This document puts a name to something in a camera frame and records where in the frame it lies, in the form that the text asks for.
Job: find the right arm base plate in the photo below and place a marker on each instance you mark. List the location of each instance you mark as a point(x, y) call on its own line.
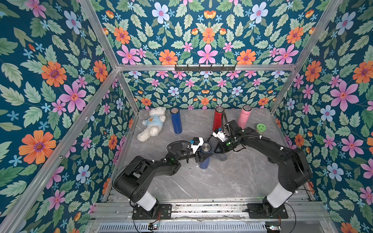
point(253, 211)

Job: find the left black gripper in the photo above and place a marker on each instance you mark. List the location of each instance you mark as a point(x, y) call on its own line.
point(200, 158)

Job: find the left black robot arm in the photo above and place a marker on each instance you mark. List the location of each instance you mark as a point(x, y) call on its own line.
point(135, 178)

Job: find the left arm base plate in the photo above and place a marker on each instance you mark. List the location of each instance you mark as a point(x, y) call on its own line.
point(159, 212)

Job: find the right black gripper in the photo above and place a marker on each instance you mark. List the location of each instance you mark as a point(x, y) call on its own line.
point(220, 144)

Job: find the blue thermos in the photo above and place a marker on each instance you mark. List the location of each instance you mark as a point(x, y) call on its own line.
point(176, 120)
point(205, 148)

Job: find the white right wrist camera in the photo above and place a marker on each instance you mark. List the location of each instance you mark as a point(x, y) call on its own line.
point(220, 135)

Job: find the black hook rail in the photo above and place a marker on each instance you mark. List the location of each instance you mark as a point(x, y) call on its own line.
point(198, 68)

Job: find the green round lid container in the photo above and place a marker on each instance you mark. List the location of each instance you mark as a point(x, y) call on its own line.
point(261, 128)

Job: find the red thermos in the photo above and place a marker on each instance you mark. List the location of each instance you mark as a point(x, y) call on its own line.
point(218, 115)

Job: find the pink thermos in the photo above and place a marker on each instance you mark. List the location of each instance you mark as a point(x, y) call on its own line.
point(244, 116)

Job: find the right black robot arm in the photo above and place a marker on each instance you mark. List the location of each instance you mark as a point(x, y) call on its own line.
point(293, 167)

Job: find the white teddy bear toy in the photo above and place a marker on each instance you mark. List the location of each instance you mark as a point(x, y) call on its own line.
point(154, 124)

